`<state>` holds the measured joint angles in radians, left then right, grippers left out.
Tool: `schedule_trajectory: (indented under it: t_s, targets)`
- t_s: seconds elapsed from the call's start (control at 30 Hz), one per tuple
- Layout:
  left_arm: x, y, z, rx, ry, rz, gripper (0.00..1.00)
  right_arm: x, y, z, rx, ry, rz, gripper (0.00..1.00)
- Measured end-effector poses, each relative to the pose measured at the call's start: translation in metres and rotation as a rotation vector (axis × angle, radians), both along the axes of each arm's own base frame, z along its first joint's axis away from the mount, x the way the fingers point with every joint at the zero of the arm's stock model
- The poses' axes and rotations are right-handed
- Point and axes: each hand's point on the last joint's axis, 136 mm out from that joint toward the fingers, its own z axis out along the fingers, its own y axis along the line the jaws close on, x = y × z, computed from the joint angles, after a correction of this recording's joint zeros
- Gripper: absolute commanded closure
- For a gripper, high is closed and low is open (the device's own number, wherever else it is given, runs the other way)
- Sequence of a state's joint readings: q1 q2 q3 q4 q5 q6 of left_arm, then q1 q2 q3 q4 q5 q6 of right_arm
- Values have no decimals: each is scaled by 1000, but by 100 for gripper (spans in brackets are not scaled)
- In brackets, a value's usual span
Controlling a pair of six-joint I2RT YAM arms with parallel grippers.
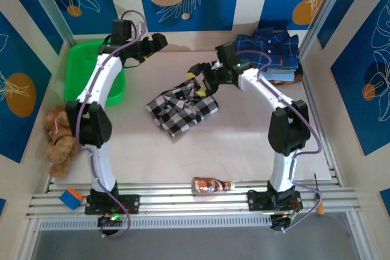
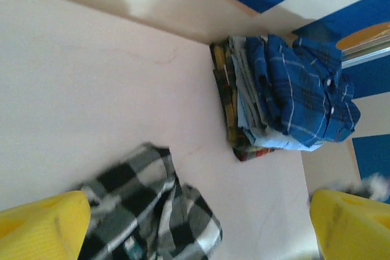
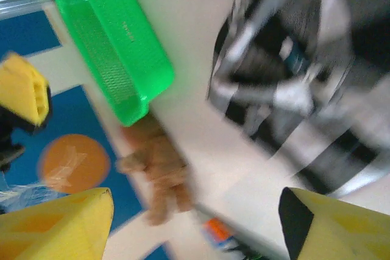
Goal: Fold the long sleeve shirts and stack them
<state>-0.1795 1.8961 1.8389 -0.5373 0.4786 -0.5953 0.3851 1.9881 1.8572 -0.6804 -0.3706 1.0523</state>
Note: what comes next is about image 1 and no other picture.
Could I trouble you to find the black white checked shirt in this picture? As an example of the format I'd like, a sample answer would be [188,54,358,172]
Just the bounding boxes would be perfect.
[145,77,219,138]

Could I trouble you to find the light blue folded shirt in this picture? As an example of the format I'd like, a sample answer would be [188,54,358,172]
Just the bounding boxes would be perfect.
[264,69,296,82]

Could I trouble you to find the navy blue plaid folded shirt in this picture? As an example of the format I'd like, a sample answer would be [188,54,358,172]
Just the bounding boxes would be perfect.
[233,19,300,71]

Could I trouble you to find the grey folded shirt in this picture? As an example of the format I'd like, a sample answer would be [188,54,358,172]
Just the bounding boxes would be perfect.
[264,65,297,74]

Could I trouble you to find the green plastic basket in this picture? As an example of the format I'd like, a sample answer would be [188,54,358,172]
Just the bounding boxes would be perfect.
[64,40,126,106]

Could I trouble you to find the brown drink bottle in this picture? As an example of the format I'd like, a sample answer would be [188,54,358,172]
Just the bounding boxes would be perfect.
[191,176,236,195]

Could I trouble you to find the brown teddy bear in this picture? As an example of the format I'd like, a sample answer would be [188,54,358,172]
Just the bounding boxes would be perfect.
[43,105,80,178]

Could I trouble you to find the black controller board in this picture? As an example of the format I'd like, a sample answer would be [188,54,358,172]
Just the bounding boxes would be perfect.
[269,213,298,233]
[97,214,124,228]

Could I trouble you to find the blue orange block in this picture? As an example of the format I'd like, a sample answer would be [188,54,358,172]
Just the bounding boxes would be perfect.
[58,187,85,211]

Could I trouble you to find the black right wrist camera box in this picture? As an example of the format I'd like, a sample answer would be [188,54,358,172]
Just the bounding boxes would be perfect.
[215,42,239,66]

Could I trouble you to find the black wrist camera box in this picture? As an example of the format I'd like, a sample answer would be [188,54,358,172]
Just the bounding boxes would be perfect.
[215,42,239,66]
[112,19,135,41]

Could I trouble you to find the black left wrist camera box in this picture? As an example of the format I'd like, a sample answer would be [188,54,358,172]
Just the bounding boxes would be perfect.
[112,19,135,41]

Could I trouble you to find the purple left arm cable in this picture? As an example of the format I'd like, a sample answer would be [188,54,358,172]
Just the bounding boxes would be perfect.
[74,10,147,239]

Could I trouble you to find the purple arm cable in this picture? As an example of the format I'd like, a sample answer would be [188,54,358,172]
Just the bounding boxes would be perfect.
[237,49,323,234]
[74,10,147,239]

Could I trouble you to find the aluminium frame post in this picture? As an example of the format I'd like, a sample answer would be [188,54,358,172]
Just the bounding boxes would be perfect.
[23,0,77,48]
[298,0,351,60]

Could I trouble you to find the aluminium side rail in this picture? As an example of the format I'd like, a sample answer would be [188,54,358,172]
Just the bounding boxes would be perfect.
[300,54,344,186]

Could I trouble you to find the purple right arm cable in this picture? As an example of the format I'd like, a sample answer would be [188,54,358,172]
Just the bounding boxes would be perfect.
[237,49,323,234]

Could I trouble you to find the aluminium rail frame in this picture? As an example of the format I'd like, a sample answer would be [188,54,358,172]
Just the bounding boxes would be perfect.
[26,179,365,221]

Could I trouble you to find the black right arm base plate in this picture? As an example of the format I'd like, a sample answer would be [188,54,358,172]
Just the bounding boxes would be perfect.
[247,189,303,212]

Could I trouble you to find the white slotted cable duct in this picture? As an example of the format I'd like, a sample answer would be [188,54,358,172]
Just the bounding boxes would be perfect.
[38,214,274,231]

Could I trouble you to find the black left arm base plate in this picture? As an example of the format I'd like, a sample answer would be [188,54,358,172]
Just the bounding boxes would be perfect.
[84,194,140,215]

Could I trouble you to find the orange handled screwdriver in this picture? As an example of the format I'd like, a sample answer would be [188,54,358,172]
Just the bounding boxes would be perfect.
[313,173,325,216]

